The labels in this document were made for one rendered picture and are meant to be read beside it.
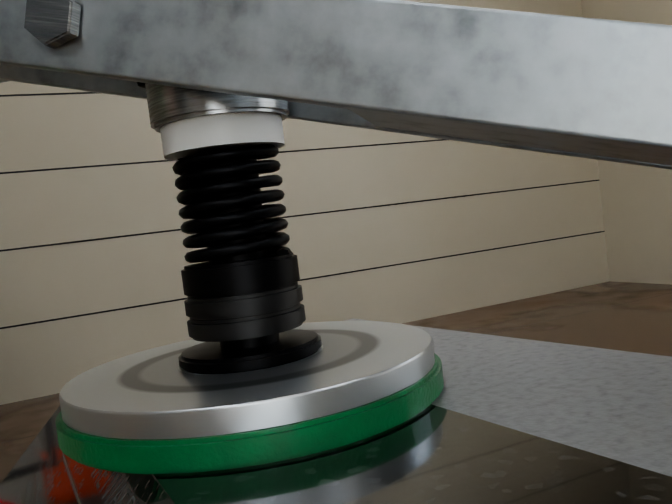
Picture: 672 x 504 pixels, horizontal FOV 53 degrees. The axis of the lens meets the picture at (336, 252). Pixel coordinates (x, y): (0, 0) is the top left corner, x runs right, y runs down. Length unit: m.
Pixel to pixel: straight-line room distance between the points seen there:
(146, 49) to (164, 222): 4.62
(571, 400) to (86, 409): 0.23
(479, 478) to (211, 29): 0.23
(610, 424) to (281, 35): 0.23
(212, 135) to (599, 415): 0.23
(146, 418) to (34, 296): 4.58
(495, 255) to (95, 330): 3.42
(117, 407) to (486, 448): 0.17
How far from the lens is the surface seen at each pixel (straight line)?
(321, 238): 5.31
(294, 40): 0.33
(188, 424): 0.31
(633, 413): 0.34
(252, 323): 0.37
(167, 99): 0.38
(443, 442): 0.31
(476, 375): 0.41
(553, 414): 0.34
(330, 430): 0.31
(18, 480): 0.55
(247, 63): 0.34
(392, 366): 0.33
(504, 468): 0.28
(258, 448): 0.30
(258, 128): 0.37
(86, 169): 4.93
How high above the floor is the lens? 0.95
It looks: 3 degrees down
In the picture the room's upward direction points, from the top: 7 degrees counter-clockwise
